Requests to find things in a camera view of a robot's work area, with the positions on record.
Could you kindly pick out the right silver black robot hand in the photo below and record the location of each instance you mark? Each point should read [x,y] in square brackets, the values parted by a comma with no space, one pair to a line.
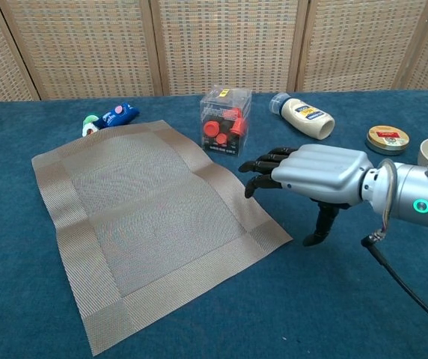
[318,168]

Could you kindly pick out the brown woven placemat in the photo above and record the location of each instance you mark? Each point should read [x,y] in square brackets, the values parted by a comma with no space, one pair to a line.
[143,224]

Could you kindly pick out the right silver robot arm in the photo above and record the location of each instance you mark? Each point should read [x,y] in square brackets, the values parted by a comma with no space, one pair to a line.
[412,190]

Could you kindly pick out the cream mayonnaise squeeze bottle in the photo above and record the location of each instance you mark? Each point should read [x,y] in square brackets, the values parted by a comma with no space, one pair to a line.
[304,119]

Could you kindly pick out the round gold tin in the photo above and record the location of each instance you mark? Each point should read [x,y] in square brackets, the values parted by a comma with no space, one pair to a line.
[386,140]

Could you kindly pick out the clear box with orange parts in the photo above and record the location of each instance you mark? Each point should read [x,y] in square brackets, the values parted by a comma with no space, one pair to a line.
[223,131]

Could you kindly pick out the blue table cover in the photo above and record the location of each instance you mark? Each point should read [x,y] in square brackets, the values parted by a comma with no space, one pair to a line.
[311,299]

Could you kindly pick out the woven rattan folding screen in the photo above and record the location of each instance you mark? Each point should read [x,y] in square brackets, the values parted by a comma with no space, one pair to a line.
[221,41]

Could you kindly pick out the blue cookie snack packet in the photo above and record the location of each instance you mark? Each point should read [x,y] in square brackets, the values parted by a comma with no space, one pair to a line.
[118,114]

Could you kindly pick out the colourful feather shuttlecock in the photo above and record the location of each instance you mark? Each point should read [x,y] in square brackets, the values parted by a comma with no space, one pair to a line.
[88,127]

